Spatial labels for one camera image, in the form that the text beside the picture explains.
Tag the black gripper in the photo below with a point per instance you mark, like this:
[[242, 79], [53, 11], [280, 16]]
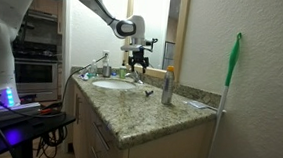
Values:
[[139, 56]]

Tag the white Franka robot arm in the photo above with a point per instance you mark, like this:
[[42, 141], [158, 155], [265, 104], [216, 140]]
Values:
[[3, 46]]

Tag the white oval sink basin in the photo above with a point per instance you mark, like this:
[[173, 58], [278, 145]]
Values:
[[113, 84]]

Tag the chrome faucet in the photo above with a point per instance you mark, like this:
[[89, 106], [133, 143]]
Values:
[[135, 77]]

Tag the stainless steel cup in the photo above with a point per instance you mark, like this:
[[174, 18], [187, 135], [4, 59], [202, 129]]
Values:
[[106, 72]]

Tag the silver spray can orange cap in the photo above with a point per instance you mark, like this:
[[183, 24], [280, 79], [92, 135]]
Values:
[[168, 87]]

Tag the purple white toothpaste tube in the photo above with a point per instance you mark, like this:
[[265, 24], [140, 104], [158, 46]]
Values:
[[85, 76]]

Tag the clear plastic packet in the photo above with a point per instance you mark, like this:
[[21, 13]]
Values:
[[196, 104]]

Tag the beige vanity cabinet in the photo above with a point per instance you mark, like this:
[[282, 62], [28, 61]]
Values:
[[163, 154]]

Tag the stainless steel oven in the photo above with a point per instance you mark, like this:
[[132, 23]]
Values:
[[35, 75]]

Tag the black table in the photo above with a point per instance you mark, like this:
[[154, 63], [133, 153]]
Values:
[[28, 124]]

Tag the white controller box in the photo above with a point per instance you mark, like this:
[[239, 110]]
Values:
[[9, 108]]

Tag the white wall outlet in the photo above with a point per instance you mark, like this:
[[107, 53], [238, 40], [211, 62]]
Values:
[[105, 54]]

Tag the wood framed wall mirror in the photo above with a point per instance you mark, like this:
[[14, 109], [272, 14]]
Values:
[[151, 29]]

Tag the wooden kitchen wall cabinet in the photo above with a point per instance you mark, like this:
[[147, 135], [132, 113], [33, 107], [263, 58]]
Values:
[[48, 5]]

